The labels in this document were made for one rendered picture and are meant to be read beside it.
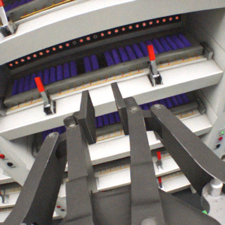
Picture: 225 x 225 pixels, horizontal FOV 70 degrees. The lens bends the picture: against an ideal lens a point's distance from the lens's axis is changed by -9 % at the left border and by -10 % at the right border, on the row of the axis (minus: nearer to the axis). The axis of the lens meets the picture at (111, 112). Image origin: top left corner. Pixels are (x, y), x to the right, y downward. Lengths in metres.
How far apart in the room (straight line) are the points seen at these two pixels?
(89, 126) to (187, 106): 0.49
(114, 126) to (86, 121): 0.42
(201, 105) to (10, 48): 0.56
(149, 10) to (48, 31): 0.19
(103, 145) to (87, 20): 0.38
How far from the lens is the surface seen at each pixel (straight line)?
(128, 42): 0.53
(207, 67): 0.50
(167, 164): 0.75
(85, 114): 0.16
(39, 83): 0.43
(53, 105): 0.45
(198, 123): 0.62
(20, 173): 0.65
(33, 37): 0.36
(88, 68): 0.48
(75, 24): 0.34
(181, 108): 0.61
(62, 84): 0.46
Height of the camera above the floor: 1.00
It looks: 40 degrees down
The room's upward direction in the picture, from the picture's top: 17 degrees counter-clockwise
